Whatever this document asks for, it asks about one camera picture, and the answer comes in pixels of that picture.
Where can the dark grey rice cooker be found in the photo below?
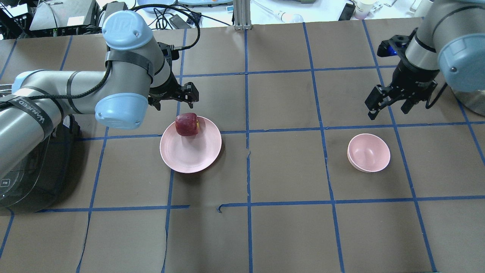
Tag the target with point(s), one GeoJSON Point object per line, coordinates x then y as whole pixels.
{"type": "Point", "coordinates": [40, 178]}

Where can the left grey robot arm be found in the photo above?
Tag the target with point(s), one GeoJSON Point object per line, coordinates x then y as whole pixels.
{"type": "Point", "coordinates": [137, 74]}

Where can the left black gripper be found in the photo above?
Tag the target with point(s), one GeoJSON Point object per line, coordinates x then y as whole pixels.
{"type": "Point", "coordinates": [169, 90]}

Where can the black power adapter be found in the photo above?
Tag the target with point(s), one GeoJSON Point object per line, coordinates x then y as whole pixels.
{"type": "Point", "coordinates": [178, 23]}

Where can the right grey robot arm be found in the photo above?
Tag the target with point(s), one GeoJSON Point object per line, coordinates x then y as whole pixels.
{"type": "Point", "coordinates": [450, 40]}

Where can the white paper cup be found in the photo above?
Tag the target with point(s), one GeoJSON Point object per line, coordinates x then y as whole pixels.
{"type": "Point", "coordinates": [362, 8]}

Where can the black computer box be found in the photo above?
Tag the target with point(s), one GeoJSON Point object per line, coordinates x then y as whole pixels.
{"type": "Point", "coordinates": [64, 14]}

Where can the pink plate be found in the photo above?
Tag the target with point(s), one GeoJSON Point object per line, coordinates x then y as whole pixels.
{"type": "Point", "coordinates": [191, 154]}

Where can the aluminium frame post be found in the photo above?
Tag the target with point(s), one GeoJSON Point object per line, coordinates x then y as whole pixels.
{"type": "Point", "coordinates": [241, 15]}

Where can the pink bowl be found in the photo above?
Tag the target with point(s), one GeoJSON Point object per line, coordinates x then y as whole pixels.
{"type": "Point", "coordinates": [368, 153]}

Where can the red apple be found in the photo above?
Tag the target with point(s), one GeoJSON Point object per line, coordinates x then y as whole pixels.
{"type": "Point", "coordinates": [187, 124]}

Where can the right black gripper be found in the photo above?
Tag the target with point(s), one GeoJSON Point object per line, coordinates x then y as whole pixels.
{"type": "Point", "coordinates": [413, 75]}

